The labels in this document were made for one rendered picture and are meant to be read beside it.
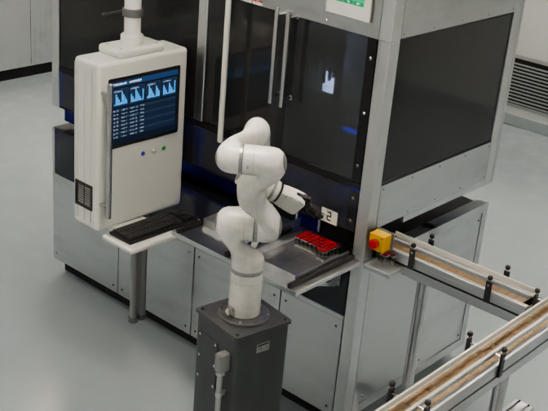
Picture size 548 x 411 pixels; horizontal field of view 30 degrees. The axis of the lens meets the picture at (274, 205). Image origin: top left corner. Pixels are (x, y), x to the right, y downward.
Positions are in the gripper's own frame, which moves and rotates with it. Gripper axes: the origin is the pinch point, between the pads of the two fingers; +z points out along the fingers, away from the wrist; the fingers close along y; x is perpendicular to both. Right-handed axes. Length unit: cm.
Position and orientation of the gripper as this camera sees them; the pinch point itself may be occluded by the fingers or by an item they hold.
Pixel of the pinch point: (313, 210)
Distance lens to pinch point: 380.5
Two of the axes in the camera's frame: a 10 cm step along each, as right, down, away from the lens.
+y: 4.5, -4.2, -7.8
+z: 8.6, 4.4, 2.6
